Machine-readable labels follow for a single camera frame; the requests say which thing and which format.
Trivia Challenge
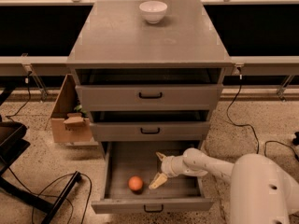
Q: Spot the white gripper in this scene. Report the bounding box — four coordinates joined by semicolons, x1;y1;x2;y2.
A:
149;152;187;189

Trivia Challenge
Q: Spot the orange fruit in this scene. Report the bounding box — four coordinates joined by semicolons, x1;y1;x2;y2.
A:
128;175;143;192

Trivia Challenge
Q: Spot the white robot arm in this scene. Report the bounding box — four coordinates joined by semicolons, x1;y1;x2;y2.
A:
149;148;299;224

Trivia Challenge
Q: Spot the grey bottom drawer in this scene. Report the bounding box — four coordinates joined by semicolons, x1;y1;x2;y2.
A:
92;141;213;214

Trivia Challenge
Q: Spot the grey drawer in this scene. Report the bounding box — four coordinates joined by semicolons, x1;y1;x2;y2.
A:
91;110;210;142
92;141;213;214
76;68;222;111

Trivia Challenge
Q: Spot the grey middle drawer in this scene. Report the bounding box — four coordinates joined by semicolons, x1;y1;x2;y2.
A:
91;110;210;142

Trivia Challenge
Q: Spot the grey drawer cabinet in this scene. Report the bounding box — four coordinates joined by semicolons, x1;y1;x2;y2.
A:
67;0;230;151

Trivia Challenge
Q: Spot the grey top drawer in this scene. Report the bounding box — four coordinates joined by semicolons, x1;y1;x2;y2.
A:
76;68;222;111

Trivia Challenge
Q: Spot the cardboard box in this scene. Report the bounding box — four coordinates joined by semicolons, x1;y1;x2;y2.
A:
50;75;93;143

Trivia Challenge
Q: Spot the black metal stand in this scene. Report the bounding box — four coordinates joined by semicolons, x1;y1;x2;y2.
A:
0;87;82;224

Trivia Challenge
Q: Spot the white ceramic bowl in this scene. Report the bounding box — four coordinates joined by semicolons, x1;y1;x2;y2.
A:
139;1;168;24

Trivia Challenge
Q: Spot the black cable left floor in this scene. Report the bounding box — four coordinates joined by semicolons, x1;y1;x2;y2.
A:
0;159;93;224

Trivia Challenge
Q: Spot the black looped cable right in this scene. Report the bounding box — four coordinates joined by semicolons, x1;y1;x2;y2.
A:
263;140;299;163

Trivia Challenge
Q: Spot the black hanging cable left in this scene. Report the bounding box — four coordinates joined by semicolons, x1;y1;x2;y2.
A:
5;71;33;121

